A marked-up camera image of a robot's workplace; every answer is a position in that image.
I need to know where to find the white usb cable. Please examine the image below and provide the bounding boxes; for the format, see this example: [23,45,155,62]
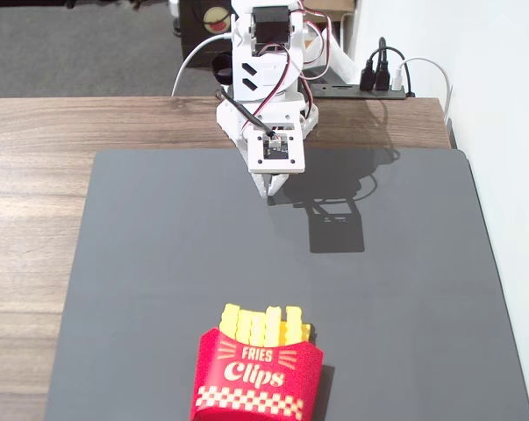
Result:
[397,56,453,126]

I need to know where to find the black box with round logo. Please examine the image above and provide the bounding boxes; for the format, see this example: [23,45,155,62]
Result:
[178,0,235,68]

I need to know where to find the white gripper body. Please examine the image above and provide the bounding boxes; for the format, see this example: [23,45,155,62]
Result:
[215,93,320,153]

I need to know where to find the black usb plug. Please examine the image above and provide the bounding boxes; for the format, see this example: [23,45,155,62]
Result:
[359,58,375,92]
[374,60,390,92]

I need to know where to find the chrome metal post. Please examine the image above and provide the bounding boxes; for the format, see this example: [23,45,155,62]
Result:
[167,0,182,37]

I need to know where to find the white power cable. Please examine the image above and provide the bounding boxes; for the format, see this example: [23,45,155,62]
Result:
[171,33,233,97]

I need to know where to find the grey table mat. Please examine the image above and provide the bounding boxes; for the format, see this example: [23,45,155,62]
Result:
[42,147,529,421]

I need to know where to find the black camera cable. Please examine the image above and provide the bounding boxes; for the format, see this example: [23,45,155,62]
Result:
[214,86,282,141]

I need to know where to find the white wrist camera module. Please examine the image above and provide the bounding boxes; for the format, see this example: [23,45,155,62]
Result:
[247,128,307,175]

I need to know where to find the brown cardboard box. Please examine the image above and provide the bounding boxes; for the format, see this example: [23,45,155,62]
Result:
[299,0,358,13]

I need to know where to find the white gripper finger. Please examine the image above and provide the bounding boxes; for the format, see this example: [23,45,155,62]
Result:
[251,172,273,199]
[268,173,290,196]

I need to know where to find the black usb hub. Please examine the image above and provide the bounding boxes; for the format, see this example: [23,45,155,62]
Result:
[309,82,417,101]

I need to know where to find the red fries clips box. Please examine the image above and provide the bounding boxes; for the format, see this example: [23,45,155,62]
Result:
[189,326,325,421]

